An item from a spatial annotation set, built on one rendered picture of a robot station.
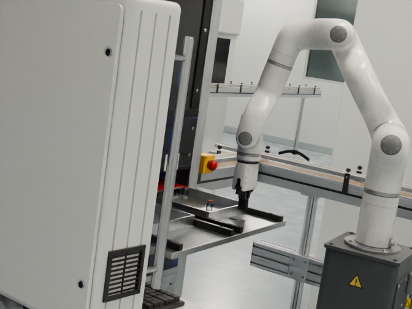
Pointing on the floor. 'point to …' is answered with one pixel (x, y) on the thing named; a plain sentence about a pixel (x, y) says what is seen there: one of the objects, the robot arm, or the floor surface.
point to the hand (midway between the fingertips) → (243, 203)
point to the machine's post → (182, 177)
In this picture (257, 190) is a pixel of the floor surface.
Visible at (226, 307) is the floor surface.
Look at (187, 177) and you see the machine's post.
